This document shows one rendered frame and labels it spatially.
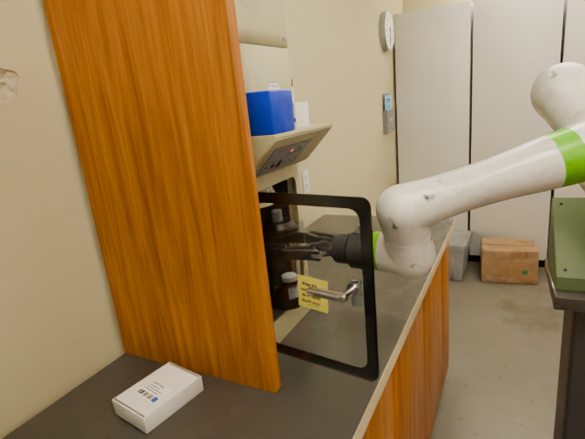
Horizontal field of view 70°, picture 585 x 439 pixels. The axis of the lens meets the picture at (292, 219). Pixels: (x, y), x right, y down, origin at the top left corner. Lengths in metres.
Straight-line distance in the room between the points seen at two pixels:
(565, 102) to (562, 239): 0.61
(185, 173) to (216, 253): 0.18
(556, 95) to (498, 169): 0.24
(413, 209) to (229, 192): 0.37
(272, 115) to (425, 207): 0.36
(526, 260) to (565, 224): 2.18
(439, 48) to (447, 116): 0.55
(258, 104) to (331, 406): 0.66
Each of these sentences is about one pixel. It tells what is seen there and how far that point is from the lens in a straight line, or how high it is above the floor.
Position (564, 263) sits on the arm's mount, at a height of 1.01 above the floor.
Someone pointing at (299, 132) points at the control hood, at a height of 1.50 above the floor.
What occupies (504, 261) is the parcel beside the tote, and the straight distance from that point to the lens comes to 3.76.
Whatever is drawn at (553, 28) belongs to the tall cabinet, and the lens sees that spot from 3.89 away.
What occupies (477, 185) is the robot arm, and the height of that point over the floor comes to 1.38.
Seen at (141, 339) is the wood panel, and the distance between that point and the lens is 1.25.
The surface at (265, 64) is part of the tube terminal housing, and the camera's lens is 1.11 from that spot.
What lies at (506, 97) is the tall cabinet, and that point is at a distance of 3.87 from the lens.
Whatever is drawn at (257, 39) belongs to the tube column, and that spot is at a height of 1.72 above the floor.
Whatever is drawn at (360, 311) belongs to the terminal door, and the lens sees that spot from 0.88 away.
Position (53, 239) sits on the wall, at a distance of 1.18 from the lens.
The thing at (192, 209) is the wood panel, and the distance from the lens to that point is 0.94.
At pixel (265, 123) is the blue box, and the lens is 0.90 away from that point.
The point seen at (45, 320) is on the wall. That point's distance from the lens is 1.20.
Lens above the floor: 1.57
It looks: 16 degrees down
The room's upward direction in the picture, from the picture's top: 6 degrees counter-clockwise
